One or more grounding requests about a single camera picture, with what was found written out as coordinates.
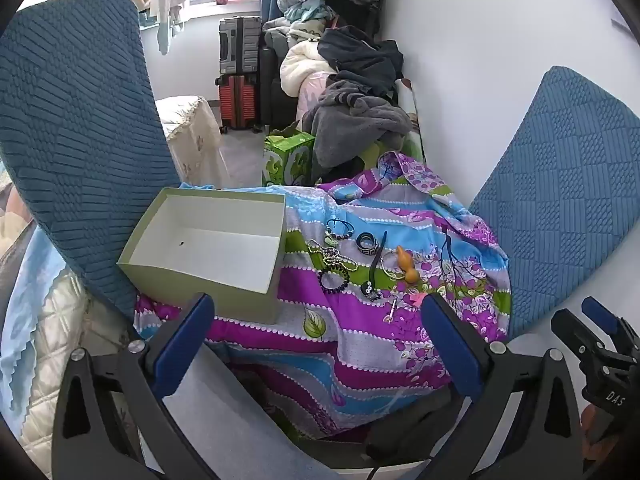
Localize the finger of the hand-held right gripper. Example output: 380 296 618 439
581 296 640 356
551 309 603 363

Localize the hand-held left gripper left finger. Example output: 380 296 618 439
51 292 221 480

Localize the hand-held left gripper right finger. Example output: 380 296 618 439
420 292 586 480

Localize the orange gourd pendant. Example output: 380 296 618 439
396 246 420 283

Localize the silver ring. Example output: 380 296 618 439
380 254 403 281

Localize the black cord necklace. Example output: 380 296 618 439
361 231 389 302

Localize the pale green cardboard box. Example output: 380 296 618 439
116 187 287 325

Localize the black patterned bangle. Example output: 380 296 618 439
356 232 381 257

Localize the black bead bracelet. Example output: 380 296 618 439
317 267 349 293

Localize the silver ball chain necklace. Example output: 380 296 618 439
307 239 358 273

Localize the dark beaded cord bracelet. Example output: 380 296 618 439
325 217 357 241

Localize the person's right hand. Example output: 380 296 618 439
580 402 617 461

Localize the floral striped blanket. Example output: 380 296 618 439
134 151 512 443

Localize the blue checker-knit chair back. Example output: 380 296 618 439
469 66 640 338

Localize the white quilted blanket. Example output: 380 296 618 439
0 170 136 480

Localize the green cushion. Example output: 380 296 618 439
360 130 427 181

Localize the green printed carton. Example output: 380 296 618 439
262 130 317 188

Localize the grey fleece blanket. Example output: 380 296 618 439
302 80 416 168

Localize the red hard suitcase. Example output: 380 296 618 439
215 74 262 133

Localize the blue knit-covered chair back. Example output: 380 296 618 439
0 0 183 311

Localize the black suitcase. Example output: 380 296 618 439
257 32 299 133

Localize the dark jacket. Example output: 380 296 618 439
317 25 405 98

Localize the white puffy comforter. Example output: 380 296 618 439
279 39 341 121

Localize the grey hard suitcase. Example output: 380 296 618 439
218 16 263 76

